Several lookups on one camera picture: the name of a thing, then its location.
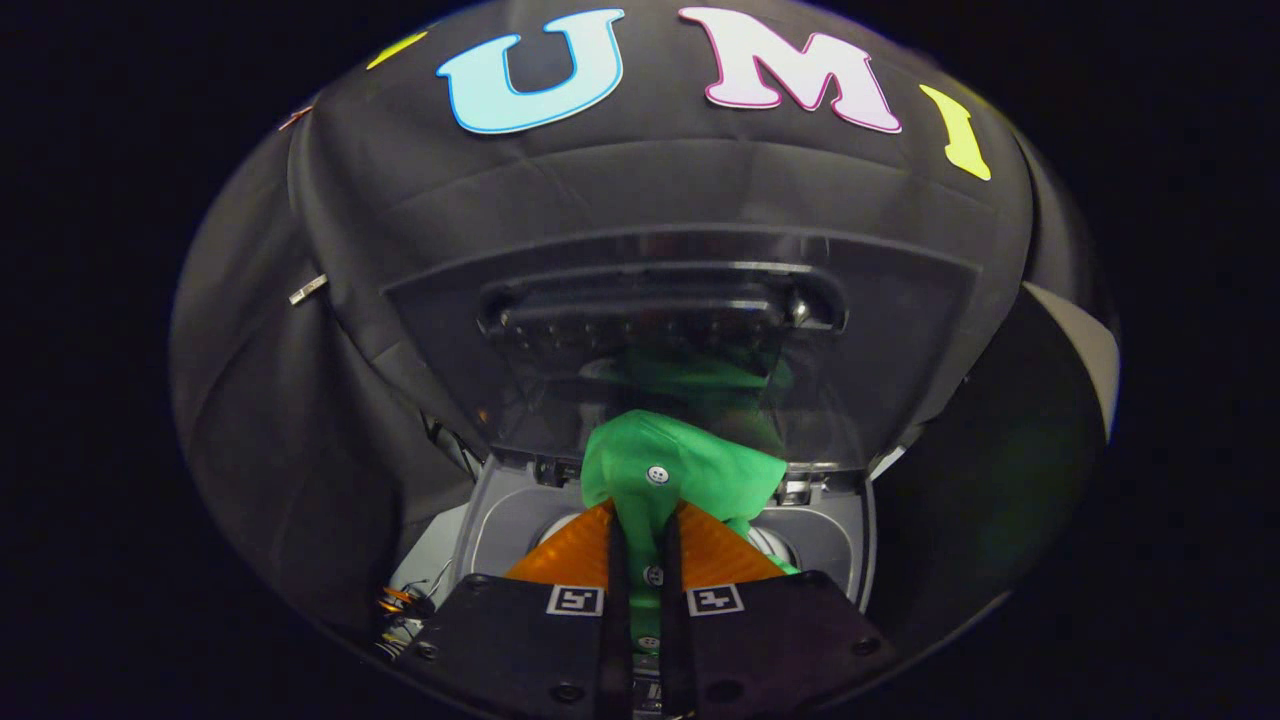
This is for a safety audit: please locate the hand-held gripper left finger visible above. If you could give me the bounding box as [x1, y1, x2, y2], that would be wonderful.
[413, 500, 635, 720]

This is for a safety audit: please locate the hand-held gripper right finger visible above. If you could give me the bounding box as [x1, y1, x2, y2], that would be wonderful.
[660, 500, 891, 720]

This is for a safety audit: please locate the green polo shirt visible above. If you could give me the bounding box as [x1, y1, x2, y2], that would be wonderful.
[580, 408, 801, 653]

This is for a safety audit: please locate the grey washing machine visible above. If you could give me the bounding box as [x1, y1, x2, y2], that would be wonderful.
[380, 225, 988, 646]

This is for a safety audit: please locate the black backdrop cloth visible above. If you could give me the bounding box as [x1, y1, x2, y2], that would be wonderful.
[170, 0, 1111, 641]

